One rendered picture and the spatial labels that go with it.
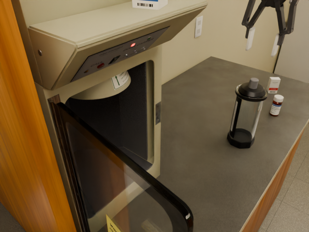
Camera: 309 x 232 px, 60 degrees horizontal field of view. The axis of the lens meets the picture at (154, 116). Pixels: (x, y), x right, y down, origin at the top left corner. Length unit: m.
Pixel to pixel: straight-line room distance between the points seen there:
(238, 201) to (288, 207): 1.35
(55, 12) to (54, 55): 0.09
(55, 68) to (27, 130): 0.10
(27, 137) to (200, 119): 0.90
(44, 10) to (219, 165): 0.75
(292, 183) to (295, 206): 0.22
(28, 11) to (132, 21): 0.15
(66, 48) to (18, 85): 0.07
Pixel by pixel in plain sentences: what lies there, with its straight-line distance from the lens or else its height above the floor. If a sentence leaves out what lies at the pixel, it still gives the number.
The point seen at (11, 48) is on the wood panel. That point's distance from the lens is 0.34.
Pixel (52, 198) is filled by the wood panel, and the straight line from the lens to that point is 0.48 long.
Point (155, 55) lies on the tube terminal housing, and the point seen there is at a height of 1.37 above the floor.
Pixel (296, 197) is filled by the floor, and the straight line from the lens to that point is 2.32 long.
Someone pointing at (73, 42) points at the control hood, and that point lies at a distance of 0.36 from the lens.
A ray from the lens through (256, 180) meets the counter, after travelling 0.98.
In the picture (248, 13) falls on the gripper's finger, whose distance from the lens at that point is 0.92.
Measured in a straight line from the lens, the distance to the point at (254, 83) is 0.97.
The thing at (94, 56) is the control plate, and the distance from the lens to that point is 0.41.
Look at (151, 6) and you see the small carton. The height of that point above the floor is 1.51.
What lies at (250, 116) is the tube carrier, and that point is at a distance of 1.00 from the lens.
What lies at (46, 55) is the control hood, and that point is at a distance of 0.42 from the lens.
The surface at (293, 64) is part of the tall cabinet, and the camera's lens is 3.59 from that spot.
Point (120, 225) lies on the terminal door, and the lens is 0.47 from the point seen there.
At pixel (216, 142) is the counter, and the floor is 0.94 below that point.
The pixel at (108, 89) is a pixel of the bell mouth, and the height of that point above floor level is 1.33.
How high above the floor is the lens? 1.62
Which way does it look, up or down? 35 degrees down
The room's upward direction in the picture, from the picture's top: straight up
